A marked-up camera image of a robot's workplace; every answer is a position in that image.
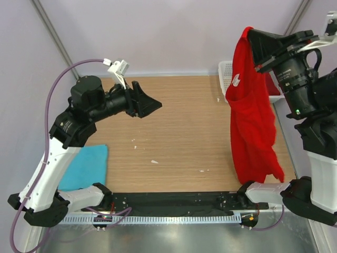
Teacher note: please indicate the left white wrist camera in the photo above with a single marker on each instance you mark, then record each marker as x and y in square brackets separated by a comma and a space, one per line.
[117, 70]

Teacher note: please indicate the dark red t shirt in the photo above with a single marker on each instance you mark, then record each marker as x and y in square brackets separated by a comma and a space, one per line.
[271, 87]

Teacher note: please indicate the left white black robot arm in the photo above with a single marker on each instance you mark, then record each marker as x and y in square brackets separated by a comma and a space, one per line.
[43, 204]

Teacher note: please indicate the aluminium corner post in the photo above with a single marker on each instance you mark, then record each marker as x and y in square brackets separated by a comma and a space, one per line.
[41, 12]
[297, 16]

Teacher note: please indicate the bright red t shirt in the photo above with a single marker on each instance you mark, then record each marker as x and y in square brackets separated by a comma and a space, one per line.
[252, 123]

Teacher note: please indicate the white plastic basket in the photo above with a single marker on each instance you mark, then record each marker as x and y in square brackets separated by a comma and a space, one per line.
[225, 77]

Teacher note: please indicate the folded light blue t shirt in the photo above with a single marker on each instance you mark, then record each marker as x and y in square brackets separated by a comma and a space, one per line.
[88, 167]

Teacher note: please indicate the white slotted cable duct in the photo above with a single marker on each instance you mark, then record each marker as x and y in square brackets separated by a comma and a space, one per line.
[91, 219]

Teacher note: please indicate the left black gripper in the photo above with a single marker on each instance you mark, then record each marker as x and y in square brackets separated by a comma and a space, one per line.
[139, 105]

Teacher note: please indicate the aluminium front rail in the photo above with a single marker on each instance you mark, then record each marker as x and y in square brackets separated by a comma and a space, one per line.
[276, 208]

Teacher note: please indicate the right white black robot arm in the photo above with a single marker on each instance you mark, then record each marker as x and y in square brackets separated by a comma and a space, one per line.
[312, 197]

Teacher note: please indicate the left aluminium corner post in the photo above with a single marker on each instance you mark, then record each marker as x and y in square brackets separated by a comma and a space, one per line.
[41, 12]

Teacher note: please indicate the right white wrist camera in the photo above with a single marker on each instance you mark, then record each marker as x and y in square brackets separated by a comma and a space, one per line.
[328, 36]

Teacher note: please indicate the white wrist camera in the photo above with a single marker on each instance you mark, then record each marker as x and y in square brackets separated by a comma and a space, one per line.
[328, 36]
[117, 70]

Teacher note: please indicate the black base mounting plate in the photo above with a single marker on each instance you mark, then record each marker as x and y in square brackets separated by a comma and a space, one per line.
[180, 204]

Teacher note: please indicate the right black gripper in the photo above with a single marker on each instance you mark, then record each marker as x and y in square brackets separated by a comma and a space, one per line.
[266, 45]

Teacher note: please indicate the right aluminium corner post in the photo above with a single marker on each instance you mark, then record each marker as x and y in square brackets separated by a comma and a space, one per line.
[297, 16]

